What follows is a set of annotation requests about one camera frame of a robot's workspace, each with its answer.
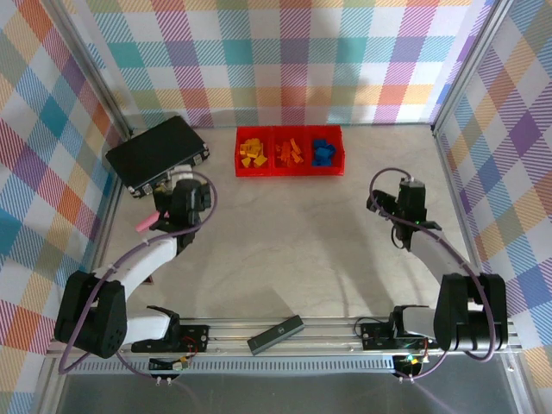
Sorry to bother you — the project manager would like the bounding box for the pink rectangular block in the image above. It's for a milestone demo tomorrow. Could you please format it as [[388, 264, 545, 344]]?
[[136, 212, 159, 233]]

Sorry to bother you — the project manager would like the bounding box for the black hard case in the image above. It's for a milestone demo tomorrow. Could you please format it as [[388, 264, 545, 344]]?
[[105, 115, 211, 199]]

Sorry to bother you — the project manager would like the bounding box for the red plastic bin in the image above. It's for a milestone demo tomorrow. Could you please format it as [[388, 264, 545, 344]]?
[[270, 125, 310, 178], [304, 124, 348, 178], [235, 126, 275, 178]]

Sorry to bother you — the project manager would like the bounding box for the black rectangular device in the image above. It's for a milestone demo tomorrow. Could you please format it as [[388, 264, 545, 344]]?
[[247, 314, 306, 357]]

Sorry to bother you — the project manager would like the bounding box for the perforated metal strip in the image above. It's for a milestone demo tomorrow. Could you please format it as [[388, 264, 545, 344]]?
[[64, 357, 398, 376]]

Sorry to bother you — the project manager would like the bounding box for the grey metal panel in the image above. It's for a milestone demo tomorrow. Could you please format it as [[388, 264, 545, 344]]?
[[41, 373, 531, 414]]

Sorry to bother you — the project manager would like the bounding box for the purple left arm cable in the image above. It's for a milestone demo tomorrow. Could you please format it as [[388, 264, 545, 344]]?
[[58, 170, 218, 387]]

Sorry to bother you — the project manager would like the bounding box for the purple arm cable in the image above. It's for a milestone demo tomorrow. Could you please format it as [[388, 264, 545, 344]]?
[[369, 166, 497, 385], [58, 170, 218, 387]]

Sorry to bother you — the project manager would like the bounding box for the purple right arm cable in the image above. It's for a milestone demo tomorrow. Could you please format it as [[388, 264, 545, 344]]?
[[369, 166, 497, 385]]

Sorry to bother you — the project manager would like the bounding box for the aluminium side rail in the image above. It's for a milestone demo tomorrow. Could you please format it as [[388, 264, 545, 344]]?
[[433, 124, 497, 318], [36, 129, 135, 414]]

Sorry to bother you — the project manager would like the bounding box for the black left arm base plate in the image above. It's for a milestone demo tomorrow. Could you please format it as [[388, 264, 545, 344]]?
[[130, 323, 212, 354]]

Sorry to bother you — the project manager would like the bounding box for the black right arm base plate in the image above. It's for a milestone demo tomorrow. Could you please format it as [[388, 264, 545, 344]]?
[[360, 321, 437, 351]]

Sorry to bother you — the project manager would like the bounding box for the aluminium frame post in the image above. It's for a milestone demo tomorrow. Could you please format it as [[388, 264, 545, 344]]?
[[430, 0, 517, 135], [42, 0, 135, 139]]

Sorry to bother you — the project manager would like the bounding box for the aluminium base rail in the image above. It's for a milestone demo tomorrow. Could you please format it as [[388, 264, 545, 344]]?
[[45, 317, 525, 357]]

